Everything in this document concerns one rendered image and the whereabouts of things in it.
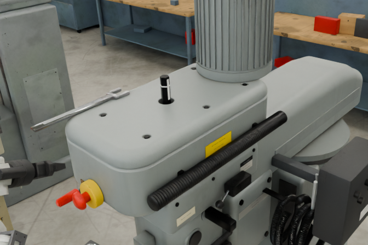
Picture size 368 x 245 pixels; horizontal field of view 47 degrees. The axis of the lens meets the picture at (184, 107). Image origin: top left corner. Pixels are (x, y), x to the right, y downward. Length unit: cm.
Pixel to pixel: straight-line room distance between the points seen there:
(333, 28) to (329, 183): 385
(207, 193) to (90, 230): 255
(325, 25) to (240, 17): 389
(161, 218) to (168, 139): 21
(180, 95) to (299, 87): 48
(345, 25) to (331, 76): 340
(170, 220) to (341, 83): 81
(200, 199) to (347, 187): 33
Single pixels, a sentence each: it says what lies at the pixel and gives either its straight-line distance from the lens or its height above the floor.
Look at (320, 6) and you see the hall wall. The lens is 550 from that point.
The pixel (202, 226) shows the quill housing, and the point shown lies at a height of 157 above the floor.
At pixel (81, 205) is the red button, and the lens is 90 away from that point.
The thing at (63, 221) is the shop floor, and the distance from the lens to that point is 365.
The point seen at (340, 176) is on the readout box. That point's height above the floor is 172.
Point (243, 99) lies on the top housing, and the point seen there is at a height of 188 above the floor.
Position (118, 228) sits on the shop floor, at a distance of 347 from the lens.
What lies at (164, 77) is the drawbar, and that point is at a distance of 94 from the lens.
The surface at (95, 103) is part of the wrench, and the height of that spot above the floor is 190.
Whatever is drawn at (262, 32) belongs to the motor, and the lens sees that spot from 103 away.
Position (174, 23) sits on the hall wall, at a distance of 716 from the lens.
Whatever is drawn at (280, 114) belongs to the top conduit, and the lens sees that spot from 109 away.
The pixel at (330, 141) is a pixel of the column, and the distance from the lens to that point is 147.
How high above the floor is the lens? 232
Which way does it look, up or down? 27 degrees down
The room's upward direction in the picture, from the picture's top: 3 degrees counter-clockwise
